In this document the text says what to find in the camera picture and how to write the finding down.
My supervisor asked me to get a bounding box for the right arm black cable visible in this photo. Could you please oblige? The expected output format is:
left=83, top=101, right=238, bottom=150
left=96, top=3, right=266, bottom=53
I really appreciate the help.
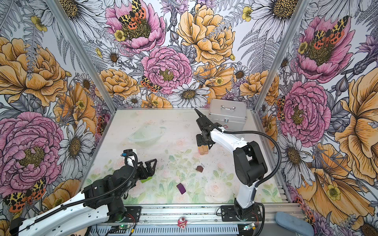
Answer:
left=194, top=108, right=282, bottom=188

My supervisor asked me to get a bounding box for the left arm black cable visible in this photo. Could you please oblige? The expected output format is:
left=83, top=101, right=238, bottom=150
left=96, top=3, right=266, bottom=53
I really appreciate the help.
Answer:
left=26, top=151, right=139, bottom=225

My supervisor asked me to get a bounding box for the small pink red toy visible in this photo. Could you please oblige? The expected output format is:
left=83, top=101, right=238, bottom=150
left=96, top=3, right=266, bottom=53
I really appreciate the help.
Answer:
left=177, top=217, right=188, bottom=230

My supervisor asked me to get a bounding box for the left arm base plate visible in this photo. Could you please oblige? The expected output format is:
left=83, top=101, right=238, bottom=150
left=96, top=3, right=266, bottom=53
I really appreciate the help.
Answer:
left=115, top=206, right=142, bottom=223

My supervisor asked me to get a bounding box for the grey blue cushion pad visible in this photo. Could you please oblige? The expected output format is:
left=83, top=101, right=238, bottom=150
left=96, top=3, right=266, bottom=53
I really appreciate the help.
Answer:
left=275, top=211, right=315, bottom=236

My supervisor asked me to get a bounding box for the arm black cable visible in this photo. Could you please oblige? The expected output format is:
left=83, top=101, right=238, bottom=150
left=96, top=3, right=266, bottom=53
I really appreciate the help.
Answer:
left=194, top=108, right=282, bottom=188
left=26, top=151, right=139, bottom=225

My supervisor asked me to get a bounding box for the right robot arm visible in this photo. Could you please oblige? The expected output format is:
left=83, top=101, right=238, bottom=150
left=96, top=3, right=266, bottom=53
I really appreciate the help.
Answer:
left=196, top=129, right=269, bottom=220

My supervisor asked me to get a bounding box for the silver metal first-aid case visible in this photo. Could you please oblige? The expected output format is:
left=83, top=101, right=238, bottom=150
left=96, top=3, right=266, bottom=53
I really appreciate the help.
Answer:
left=208, top=99, right=247, bottom=131

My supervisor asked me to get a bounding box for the aluminium front rail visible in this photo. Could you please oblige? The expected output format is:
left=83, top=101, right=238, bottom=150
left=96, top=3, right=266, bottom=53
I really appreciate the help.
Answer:
left=73, top=203, right=305, bottom=236

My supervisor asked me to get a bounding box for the natural wood block with hole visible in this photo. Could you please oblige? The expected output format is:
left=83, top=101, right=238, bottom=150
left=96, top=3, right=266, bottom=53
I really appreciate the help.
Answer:
left=198, top=147, right=209, bottom=155

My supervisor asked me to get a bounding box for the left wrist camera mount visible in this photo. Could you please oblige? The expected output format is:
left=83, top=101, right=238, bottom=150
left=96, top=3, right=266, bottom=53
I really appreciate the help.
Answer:
left=122, top=149, right=137, bottom=159

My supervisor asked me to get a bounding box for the purple wood block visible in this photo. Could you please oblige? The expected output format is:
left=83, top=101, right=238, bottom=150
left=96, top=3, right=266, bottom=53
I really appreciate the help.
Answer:
left=176, top=183, right=186, bottom=195

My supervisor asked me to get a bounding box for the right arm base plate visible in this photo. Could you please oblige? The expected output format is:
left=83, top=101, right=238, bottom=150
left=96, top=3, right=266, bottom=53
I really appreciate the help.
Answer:
left=220, top=204, right=262, bottom=222

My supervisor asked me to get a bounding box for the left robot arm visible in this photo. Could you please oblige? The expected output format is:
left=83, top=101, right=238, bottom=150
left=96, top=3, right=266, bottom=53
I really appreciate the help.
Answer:
left=9, top=159, right=157, bottom=236

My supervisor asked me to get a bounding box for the dark brown wood block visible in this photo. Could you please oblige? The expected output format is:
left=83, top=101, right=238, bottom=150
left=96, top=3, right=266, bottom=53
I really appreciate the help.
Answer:
left=196, top=166, right=204, bottom=173

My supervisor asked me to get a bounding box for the green wood block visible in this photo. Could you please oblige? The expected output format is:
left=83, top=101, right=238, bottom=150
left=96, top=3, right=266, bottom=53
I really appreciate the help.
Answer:
left=140, top=177, right=152, bottom=183

